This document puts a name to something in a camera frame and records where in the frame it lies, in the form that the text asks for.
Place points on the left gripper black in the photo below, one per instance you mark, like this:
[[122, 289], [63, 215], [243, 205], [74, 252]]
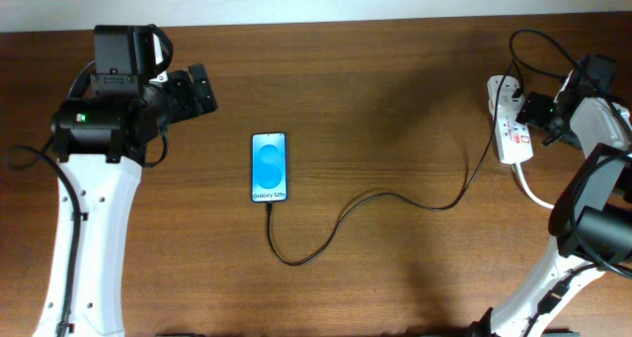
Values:
[[189, 106]]

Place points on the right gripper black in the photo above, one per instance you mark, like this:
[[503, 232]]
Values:
[[535, 112]]

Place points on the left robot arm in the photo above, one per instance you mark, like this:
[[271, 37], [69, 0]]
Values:
[[124, 99]]

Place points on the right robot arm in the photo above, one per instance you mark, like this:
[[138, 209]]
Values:
[[589, 236]]

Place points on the blue screen smartphone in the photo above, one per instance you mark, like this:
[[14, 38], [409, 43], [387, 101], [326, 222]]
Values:
[[269, 168]]

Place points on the white power strip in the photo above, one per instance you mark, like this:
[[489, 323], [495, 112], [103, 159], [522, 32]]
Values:
[[512, 138]]

